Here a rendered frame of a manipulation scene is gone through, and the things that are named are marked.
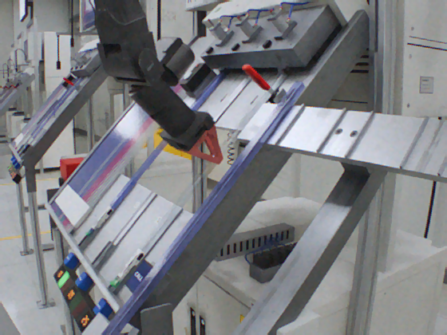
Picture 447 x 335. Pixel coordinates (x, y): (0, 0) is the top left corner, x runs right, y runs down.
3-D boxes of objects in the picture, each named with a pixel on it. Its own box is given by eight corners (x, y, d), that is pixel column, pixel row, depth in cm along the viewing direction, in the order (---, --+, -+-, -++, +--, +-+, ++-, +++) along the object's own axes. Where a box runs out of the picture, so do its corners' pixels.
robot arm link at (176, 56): (96, 57, 63) (135, 59, 58) (137, 11, 67) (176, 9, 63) (132, 108, 71) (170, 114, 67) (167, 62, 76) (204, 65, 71)
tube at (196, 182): (117, 289, 70) (112, 286, 69) (115, 286, 71) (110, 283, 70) (286, 76, 81) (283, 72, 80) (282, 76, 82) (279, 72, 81)
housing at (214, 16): (363, 49, 81) (330, -6, 74) (231, 57, 122) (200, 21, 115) (380, 25, 83) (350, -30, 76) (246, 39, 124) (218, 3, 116)
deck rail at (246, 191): (152, 337, 64) (124, 321, 61) (147, 332, 66) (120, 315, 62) (377, 33, 80) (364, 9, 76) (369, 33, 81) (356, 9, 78)
